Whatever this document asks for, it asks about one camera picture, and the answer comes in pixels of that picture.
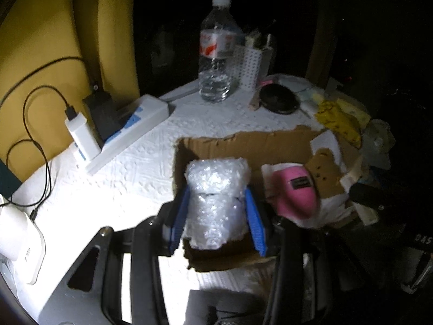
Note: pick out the pale yellow tissue pack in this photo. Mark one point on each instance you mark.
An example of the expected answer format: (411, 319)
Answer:
(360, 113)

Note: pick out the small pink item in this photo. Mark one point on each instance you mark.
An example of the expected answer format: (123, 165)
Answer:
(267, 82)

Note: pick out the white charger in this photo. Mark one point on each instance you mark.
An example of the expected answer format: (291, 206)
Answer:
(81, 135)

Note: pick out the yellow curtain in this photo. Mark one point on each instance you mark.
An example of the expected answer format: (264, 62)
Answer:
(319, 34)
(50, 23)

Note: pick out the clear plastic bag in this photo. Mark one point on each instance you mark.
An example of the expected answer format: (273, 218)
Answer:
(379, 138)

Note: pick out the clear water bottle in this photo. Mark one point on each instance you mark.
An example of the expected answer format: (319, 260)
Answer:
(218, 47)

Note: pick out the white perforated basket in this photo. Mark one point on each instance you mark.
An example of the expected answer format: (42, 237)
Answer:
(250, 67)

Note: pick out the brown cardboard box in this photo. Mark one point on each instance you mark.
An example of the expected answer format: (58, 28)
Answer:
(243, 145)

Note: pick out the white power strip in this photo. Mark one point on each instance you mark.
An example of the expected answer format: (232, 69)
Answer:
(135, 118)

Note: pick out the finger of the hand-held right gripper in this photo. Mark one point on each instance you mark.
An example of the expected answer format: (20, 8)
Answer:
(365, 194)

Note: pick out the brown paper packet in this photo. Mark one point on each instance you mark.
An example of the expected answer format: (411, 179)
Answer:
(252, 40)

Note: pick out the metal flask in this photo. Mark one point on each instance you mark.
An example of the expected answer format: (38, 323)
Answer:
(269, 49)

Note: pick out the teal book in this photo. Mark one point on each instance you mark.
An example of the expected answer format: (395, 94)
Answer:
(6, 179)

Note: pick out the pink padded pouch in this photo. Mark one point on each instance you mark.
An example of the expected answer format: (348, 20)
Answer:
(294, 196)

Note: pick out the white desk lamp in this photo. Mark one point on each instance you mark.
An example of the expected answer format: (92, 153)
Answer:
(18, 240)

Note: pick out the bubble wrap roll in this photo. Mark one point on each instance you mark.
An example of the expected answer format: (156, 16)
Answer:
(216, 196)

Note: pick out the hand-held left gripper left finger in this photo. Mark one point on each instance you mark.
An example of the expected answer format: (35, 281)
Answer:
(179, 216)

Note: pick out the black charger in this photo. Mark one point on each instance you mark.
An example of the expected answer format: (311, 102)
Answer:
(101, 111)

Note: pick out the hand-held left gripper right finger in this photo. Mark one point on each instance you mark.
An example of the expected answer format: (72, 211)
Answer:
(255, 223)

